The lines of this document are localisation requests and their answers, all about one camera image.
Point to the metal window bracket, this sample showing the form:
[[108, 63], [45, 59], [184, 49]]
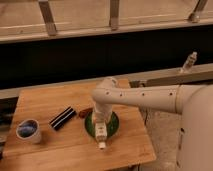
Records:
[[47, 17], [114, 14], [194, 17]]

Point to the right metal window bracket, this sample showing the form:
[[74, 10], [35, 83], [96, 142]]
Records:
[[194, 17]]

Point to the black striped rectangular box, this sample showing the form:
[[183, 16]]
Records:
[[62, 118]]

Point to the left metal window bracket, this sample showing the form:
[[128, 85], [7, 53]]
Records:
[[47, 17]]

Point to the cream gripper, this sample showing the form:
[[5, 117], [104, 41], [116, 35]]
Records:
[[101, 113]]

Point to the middle metal window bracket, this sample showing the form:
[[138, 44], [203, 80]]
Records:
[[114, 14]]

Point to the white blue ceramic cup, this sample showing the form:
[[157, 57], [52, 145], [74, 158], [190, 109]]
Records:
[[29, 131]]

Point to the green ceramic bowl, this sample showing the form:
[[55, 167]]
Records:
[[111, 127]]

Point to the small red brown object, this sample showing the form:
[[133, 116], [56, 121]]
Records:
[[85, 112]]

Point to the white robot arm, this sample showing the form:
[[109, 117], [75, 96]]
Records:
[[193, 102]]

